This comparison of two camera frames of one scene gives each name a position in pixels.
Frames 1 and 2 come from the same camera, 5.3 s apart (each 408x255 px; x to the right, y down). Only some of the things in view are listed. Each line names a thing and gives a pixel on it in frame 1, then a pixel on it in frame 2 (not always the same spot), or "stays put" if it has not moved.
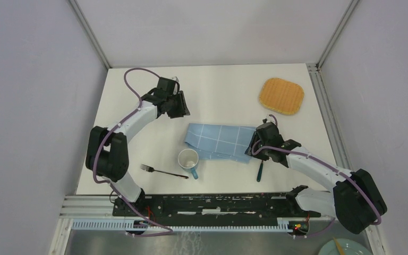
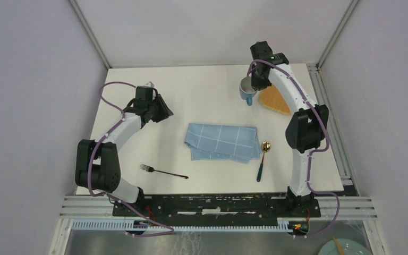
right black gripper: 255,138 to 256,84
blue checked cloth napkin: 221,142 stays put
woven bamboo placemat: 281,96 stays put
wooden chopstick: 339,247 stays put
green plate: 349,246 stays put
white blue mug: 188,158 to 246,92
